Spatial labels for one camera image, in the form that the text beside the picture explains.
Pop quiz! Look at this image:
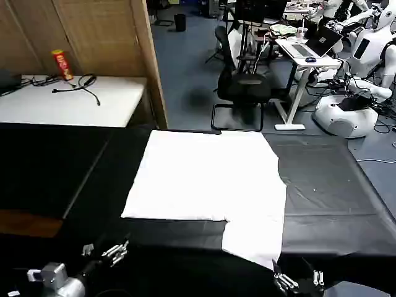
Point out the white printed t-shirt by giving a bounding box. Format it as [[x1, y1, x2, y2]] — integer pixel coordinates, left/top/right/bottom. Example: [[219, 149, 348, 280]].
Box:
[[120, 129, 287, 270]]

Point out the black looped cable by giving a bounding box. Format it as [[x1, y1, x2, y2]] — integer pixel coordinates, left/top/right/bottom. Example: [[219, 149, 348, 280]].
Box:
[[51, 73, 101, 107]]

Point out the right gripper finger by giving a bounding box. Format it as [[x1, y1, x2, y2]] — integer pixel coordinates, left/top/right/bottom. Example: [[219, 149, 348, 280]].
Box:
[[272, 259, 299, 295], [303, 258, 325, 287]]

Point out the red snack can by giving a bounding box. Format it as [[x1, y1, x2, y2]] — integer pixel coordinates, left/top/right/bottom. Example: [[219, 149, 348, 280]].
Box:
[[51, 49, 75, 82]]

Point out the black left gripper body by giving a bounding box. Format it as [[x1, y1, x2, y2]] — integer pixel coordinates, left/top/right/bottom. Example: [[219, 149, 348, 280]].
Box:
[[79, 259, 108, 284]]

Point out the white humanoid robot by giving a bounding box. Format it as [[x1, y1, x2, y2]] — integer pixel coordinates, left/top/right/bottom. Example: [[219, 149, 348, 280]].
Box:
[[338, 1, 396, 103]]

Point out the black computer monitor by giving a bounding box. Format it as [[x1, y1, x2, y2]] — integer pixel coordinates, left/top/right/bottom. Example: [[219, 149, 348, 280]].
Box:
[[234, 0, 289, 26]]

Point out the white side table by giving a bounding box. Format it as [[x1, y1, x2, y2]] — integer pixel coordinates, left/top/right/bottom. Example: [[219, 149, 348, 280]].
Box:
[[0, 74, 148, 128]]

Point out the open dark laptop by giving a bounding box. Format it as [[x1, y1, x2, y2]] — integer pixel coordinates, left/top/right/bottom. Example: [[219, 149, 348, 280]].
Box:
[[287, 25, 345, 58]]

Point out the black power strip cable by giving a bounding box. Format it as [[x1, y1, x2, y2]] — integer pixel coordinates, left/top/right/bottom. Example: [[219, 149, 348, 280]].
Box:
[[20, 75, 61, 88]]

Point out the black metal stand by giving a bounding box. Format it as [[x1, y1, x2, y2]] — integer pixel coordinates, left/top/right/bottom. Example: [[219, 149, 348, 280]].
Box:
[[236, 20, 264, 74]]

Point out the black trash bin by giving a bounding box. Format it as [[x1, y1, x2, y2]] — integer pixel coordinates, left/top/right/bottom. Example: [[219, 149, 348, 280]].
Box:
[[173, 13, 187, 32]]

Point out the brown wooden board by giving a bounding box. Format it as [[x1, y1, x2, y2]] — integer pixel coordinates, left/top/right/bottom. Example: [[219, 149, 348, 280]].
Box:
[[0, 209, 64, 238]]

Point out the white standing desk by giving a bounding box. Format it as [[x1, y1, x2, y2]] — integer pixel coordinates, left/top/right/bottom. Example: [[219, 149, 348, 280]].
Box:
[[274, 37, 342, 131]]

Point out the black flat device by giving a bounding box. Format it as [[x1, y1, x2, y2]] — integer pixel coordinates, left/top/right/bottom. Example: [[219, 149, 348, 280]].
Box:
[[0, 69, 23, 97]]

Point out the pale crumpled cloth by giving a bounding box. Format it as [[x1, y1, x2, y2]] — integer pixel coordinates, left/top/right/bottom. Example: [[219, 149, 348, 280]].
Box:
[[268, 24, 298, 40]]

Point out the white floor cable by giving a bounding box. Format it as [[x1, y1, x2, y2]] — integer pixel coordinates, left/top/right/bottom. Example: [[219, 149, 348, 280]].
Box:
[[355, 157, 396, 164]]

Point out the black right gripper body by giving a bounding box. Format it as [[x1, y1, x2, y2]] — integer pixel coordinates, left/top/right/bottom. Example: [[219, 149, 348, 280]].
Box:
[[289, 278, 327, 297]]

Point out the wooden folding screen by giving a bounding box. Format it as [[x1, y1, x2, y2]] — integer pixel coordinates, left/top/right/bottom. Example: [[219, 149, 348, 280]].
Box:
[[0, 0, 170, 130]]

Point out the black table cover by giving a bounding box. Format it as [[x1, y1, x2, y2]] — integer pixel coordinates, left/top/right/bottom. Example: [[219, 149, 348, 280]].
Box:
[[0, 122, 396, 297]]

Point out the black office chair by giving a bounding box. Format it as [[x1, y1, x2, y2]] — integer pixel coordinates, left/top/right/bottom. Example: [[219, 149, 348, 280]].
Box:
[[211, 25, 273, 132]]

